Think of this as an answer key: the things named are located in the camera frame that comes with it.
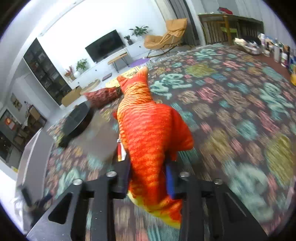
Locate black television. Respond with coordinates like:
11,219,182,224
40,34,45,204
85,30,125,62

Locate yellow book on table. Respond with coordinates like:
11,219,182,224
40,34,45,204
105,66,144,88

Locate dark wooden side table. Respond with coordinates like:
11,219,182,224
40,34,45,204
198,14,264,46

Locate round beige floor cushion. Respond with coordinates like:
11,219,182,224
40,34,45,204
80,79,100,95

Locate purple floor mat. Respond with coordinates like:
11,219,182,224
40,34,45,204
129,57,149,68

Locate green potted plant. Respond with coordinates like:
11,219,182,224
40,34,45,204
76,59,88,72
129,26,149,37

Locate red flower vase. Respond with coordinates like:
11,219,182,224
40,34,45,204
64,66,75,80

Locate green potted plant right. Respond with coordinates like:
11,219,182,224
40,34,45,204
129,26,149,37

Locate orange plush fish toy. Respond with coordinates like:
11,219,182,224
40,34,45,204
115,67,194,228

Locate white tv console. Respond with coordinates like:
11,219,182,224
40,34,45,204
68,39,149,89

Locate green potted plant left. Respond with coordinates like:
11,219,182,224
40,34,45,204
76,59,88,72

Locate black glass display cabinet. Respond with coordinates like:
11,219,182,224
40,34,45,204
23,39,71,106

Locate orange lounge chair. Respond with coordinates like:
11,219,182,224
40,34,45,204
144,18,188,58

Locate clear jar black lid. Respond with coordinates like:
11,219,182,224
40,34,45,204
59,101,118,162

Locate small wooden coffee table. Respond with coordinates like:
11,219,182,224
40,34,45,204
107,52,130,73

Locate bottles at table edge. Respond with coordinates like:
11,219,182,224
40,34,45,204
258,33,295,86

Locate brown cardboard box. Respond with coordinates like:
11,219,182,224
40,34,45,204
62,86,82,107

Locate white cardboard storage box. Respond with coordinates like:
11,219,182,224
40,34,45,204
16,128,54,202

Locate patterned woven tablecloth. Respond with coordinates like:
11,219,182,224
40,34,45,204
147,44,295,234

